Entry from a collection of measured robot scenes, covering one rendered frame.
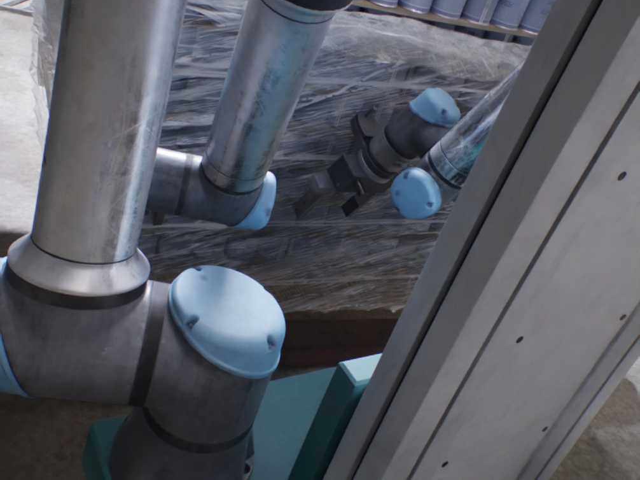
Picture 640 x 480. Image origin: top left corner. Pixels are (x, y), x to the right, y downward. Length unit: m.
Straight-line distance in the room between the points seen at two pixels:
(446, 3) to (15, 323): 0.94
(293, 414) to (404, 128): 0.50
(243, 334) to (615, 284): 0.34
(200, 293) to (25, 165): 2.04
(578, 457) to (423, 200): 1.45
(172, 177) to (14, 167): 1.86
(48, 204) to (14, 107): 2.43
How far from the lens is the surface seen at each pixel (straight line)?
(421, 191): 0.96
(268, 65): 0.63
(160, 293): 0.65
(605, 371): 0.80
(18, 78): 3.27
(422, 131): 1.11
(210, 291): 0.64
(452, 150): 0.96
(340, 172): 1.17
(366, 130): 1.20
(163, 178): 0.78
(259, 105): 0.66
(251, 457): 0.79
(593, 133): 0.47
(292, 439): 0.86
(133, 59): 0.54
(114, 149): 0.56
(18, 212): 2.39
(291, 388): 0.91
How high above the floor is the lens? 1.35
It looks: 29 degrees down
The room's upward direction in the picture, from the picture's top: 21 degrees clockwise
